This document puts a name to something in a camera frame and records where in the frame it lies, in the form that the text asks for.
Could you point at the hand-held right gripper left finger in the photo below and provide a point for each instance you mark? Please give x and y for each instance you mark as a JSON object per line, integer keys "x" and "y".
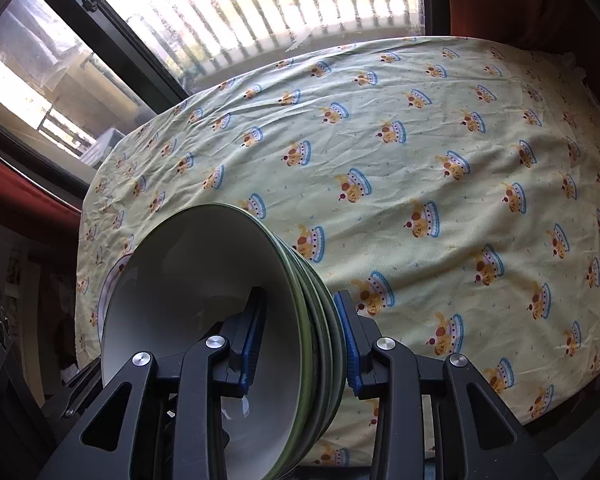
{"x": 252, "y": 345}

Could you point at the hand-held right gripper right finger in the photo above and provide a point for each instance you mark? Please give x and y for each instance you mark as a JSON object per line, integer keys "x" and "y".
{"x": 347, "y": 345}

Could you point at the grey bowl with floral print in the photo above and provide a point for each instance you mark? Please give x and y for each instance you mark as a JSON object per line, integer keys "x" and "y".
{"x": 336, "y": 370}
{"x": 180, "y": 285}
{"x": 319, "y": 360}

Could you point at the white plate with red pattern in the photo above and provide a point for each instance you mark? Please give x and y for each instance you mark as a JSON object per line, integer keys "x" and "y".
{"x": 111, "y": 285}

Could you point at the yellow printed tablecloth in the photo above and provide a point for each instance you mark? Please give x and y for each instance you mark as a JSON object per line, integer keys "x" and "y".
{"x": 430, "y": 135}

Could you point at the white air conditioner unit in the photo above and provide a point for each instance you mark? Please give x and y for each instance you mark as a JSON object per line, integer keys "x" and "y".
{"x": 102, "y": 150}

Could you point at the balcony railing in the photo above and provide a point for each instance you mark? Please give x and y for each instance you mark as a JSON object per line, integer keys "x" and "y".
{"x": 240, "y": 15}

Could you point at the black window frame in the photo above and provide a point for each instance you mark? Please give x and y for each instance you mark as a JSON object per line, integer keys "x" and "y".
{"x": 120, "y": 30}

